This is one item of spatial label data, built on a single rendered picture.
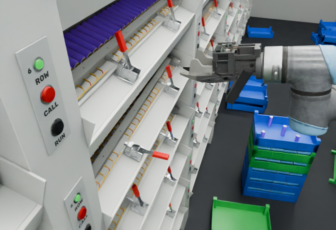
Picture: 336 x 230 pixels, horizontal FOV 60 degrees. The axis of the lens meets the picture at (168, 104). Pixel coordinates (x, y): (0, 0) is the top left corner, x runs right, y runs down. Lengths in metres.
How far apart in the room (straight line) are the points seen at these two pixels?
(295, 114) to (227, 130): 1.50
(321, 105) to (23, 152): 0.64
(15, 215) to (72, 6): 0.23
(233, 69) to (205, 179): 1.22
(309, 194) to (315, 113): 1.25
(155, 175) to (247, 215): 0.97
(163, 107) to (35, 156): 0.52
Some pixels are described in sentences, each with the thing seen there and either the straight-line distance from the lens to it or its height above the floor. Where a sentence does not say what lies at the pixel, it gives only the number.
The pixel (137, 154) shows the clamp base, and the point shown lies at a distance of 0.65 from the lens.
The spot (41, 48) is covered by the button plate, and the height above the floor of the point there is 1.31.
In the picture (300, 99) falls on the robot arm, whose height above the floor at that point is 1.04.
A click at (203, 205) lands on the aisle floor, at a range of 1.76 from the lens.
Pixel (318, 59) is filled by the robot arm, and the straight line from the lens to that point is 0.73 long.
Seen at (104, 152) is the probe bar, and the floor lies 1.00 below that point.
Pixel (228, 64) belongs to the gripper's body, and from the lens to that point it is 0.74.
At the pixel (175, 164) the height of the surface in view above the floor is 0.56.
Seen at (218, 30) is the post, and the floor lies 0.84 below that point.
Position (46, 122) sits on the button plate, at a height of 1.24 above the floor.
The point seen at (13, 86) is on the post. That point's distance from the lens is 0.29.
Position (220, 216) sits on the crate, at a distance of 1.73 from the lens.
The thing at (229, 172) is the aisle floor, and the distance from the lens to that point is 1.95.
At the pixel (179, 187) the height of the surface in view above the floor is 0.36.
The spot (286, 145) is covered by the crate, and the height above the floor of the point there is 0.43.
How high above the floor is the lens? 1.43
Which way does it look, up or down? 35 degrees down
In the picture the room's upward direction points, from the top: straight up
